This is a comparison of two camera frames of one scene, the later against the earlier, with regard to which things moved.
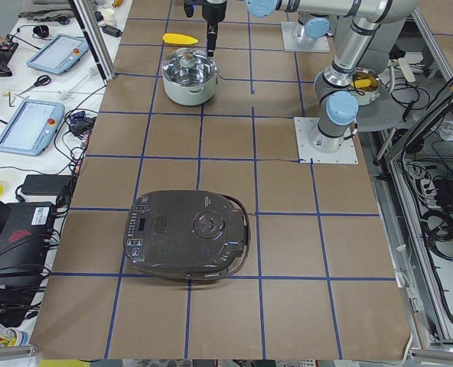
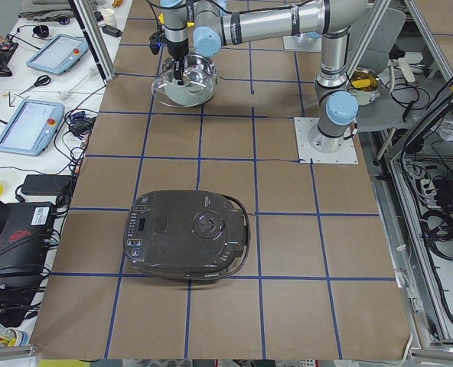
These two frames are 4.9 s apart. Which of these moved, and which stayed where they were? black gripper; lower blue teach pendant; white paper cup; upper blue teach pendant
Moved: black gripper
Stayed: white paper cup; upper blue teach pendant; lower blue teach pendant
